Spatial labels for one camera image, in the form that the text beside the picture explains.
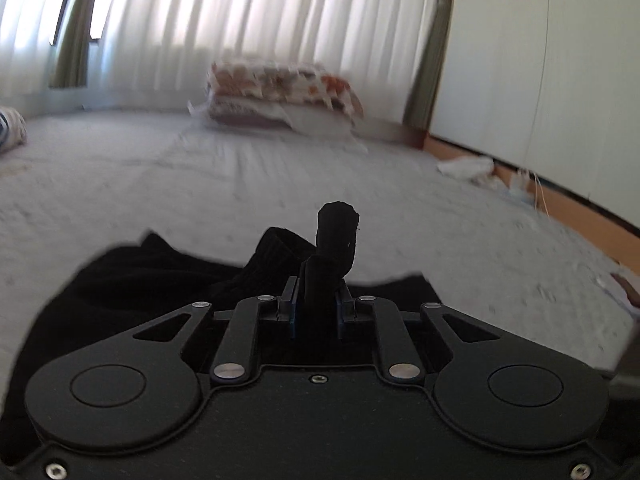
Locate white patterned bed sheet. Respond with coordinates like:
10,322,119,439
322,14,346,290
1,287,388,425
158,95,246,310
1,111,639,374

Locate wooden bed headboard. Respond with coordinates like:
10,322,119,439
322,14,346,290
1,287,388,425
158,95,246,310
423,133,639,276

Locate white sheer curtain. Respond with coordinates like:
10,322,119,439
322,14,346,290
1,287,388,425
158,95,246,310
1,0,435,122

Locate right green curtain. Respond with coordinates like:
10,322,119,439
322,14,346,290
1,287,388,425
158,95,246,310
402,0,454,130

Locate white and mauve pillow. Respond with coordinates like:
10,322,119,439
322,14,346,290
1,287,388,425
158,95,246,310
188,98,368,153

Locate blue white striped garment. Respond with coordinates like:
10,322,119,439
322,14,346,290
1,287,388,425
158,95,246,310
0,106,27,154

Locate white charger plug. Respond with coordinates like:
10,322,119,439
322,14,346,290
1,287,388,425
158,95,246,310
509,169,537,207

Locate black pants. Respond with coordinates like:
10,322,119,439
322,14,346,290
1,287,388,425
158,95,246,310
1,203,452,463

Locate floral pillow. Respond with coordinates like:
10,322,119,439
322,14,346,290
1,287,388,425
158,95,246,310
206,60,364,118

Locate white crumpled cloth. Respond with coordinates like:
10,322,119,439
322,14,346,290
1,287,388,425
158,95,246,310
437,156,504,190

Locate green curtain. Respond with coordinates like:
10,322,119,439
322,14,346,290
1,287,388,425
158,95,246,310
49,0,96,89
402,0,454,130

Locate left green curtain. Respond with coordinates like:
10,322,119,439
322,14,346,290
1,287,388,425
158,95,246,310
49,0,96,89

